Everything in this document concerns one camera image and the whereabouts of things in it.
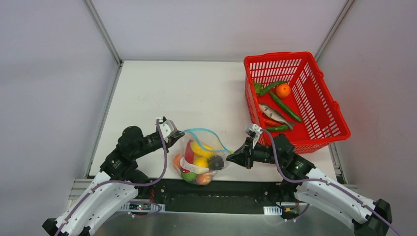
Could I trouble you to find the red chili pepper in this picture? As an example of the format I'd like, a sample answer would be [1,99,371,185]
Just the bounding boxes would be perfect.
[184,140,194,164]

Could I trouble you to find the orange tangerine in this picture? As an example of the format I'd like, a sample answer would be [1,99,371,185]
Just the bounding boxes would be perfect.
[173,153,182,172]

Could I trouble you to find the dark purple passion fruit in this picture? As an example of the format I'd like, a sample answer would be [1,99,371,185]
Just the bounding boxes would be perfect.
[208,155,225,171]

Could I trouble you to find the clear zip top bag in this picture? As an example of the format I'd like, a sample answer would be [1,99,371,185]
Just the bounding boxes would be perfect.
[172,128,234,185]

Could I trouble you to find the yellow corn cob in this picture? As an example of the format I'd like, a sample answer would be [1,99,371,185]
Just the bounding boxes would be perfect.
[191,141,215,158]

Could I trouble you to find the yellow lemon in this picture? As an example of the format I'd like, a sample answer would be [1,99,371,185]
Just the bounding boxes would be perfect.
[193,157,209,168]

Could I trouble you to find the green lime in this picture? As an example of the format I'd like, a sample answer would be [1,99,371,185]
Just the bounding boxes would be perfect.
[180,172,198,183]

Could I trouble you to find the peach fruit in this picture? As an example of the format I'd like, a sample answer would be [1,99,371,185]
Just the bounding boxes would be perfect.
[196,173,214,185]

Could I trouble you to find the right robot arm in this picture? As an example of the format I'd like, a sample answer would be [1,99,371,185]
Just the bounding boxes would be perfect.
[227,134,392,236]

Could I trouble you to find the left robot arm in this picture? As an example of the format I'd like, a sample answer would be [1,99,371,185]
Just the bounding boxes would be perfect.
[42,119,184,236]

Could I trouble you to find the green chili pepper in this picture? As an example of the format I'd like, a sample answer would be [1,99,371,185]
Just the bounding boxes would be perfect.
[266,124,290,132]

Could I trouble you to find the toy grey fish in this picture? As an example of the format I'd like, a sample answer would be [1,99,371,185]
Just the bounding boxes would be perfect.
[259,103,295,130]

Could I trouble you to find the long green cucumber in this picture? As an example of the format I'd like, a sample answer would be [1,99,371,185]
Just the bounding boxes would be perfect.
[268,91,303,123]

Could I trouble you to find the red plastic basket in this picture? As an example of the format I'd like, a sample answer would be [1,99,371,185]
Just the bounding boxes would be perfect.
[243,52,351,154]

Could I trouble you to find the green lettuce leaf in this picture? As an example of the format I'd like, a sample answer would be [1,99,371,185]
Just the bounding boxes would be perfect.
[253,82,263,96]

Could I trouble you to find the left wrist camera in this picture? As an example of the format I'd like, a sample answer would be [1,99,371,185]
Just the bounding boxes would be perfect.
[156,117,178,143]

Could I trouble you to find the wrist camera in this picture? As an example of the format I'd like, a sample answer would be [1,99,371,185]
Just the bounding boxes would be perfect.
[156,117,178,143]
[245,123,262,148]

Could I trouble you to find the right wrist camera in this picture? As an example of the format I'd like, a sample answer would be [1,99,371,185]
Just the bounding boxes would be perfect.
[245,123,262,148]

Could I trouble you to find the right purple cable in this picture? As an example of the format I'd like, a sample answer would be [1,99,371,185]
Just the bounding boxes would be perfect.
[260,128,403,236]

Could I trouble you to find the purple cable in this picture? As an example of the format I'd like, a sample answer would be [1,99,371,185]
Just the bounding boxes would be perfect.
[54,118,168,236]
[260,128,403,236]

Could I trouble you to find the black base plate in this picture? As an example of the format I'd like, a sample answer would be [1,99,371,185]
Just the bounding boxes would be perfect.
[119,178,310,216]

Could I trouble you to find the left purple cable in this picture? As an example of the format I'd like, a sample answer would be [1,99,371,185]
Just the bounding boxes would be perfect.
[54,118,168,236]

